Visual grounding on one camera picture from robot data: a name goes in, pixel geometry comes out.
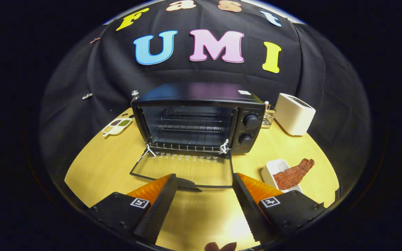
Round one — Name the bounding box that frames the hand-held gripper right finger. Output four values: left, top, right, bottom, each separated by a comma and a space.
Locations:
232, 173, 326, 243

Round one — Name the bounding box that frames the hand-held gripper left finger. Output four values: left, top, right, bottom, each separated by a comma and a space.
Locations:
88, 174, 178, 244

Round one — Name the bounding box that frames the reddish-brown meat strip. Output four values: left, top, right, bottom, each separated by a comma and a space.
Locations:
273, 159, 315, 190

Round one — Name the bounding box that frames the black toaster oven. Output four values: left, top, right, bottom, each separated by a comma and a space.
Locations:
129, 83, 266, 191

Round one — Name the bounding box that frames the white rectangular food tray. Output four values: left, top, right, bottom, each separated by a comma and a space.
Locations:
261, 159, 303, 193

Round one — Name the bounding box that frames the cream pop-up toaster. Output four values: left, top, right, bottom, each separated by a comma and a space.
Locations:
274, 93, 316, 136

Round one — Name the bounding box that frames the white divided spice dish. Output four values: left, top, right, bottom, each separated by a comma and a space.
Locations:
102, 118, 133, 137

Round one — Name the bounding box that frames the black backdrop cloth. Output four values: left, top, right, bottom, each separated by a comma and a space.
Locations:
40, 0, 371, 196

